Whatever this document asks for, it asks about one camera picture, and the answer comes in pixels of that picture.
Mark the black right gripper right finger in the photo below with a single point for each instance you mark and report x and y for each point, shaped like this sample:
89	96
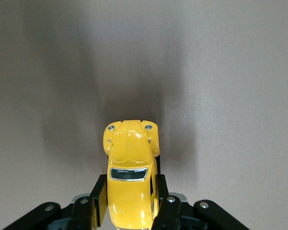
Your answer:
170	213

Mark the yellow beetle toy car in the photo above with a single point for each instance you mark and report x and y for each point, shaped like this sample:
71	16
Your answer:
129	196

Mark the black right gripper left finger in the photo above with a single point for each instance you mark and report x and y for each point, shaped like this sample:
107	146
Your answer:
84	215

